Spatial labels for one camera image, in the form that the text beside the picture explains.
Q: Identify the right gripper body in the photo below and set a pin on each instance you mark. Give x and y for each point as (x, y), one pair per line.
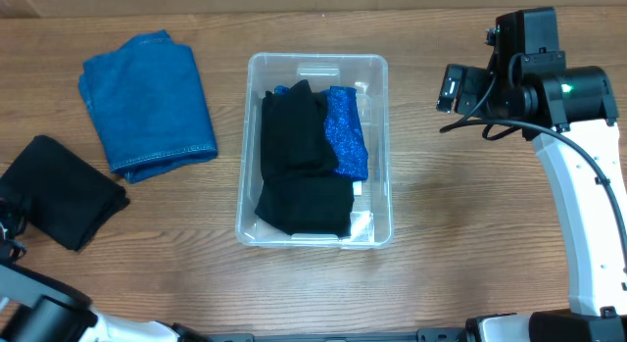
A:
(506, 101)

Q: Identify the blue glitter fabric garment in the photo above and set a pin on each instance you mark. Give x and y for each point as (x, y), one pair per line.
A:
(336, 114)

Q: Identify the black cloth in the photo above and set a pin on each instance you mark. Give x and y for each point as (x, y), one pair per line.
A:
(68, 199)
(308, 205)
(293, 141)

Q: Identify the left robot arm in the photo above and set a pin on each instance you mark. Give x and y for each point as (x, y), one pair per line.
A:
(50, 310)

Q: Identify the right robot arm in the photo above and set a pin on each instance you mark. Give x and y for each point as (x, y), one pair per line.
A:
(571, 118)

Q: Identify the white label in container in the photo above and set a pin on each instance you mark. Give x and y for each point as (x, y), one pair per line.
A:
(357, 188)

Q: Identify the clear plastic storage container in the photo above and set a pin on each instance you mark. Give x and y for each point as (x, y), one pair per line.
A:
(372, 224)

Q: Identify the folded blue denim jeans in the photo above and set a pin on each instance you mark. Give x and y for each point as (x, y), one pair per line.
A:
(147, 103)

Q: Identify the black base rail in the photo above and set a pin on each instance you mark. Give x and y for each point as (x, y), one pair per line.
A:
(429, 334)

